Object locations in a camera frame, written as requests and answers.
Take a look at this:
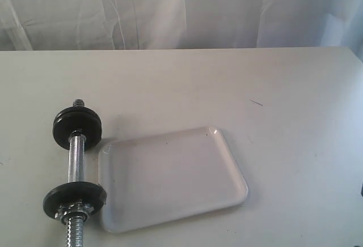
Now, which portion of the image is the chrome threaded dumbbell bar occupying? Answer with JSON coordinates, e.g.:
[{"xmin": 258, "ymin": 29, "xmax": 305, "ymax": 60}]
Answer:
[{"xmin": 66, "ymin": 99, "xmax": 85, "ymax": 246}]

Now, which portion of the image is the black weight plate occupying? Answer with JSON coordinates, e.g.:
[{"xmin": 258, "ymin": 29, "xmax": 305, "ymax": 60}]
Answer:
[{"xmin": 53, "ymin": 107, "xmax": 102, "ymax": 128}]

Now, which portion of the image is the white rectangular tray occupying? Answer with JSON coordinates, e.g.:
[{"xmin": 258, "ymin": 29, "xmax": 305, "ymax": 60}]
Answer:
[{"xmin": 98, "ymin": 126, "xmax": 248, "ymax": 233}]

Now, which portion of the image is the chrome spinlock collar nut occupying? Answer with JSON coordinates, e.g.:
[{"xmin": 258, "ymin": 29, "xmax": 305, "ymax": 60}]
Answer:
[{"xmin": 55, "ymin": 201, "xmax": 94, "ymax": 223}]

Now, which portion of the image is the white backdrop curtain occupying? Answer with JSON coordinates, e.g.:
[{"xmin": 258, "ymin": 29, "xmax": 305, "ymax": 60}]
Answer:
[{"xmin": 1, "ymin": 0, "xmax": 362, "ymax": 52}]

